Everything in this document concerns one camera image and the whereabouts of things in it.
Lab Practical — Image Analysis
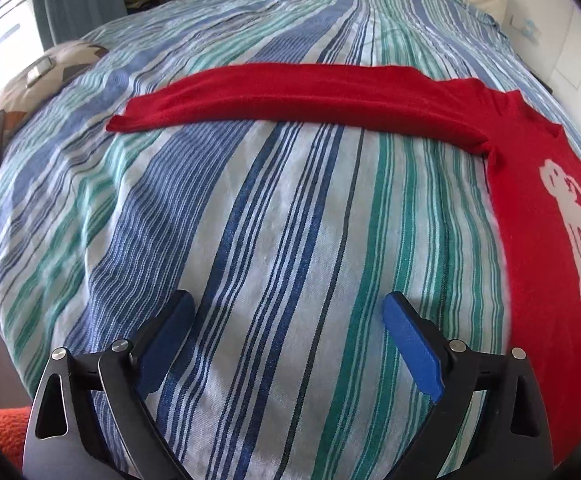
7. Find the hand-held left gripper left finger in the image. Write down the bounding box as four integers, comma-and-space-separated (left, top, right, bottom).
22, 290, 196, 480

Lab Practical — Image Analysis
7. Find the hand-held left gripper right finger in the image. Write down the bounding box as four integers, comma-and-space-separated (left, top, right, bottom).
383, 291, 556, 480

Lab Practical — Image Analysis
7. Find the red sweater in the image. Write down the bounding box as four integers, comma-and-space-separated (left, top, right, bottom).
106, 63, 581, 472

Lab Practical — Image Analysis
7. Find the striped bedspread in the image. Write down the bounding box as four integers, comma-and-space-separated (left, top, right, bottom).
0, 0, 581, 480

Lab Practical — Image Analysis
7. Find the orange fuzzy cloth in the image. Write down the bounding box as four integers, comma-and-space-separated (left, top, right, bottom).
0, 407, 32, 477

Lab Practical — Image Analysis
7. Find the small white device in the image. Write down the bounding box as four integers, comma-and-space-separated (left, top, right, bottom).
25, 57, 57, 87

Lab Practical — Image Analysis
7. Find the patterned pillow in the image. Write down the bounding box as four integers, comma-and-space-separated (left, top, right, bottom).
0, 40, 111, 137

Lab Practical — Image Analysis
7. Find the blue curtain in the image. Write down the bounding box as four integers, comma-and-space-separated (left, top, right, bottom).
30, 0, 138, 52

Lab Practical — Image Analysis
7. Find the white wardrobe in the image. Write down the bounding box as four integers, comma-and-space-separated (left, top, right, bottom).
500, 0, 581, 161

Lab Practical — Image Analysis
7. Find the wall socket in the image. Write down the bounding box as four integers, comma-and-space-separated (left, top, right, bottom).
510, 14, 542, 41

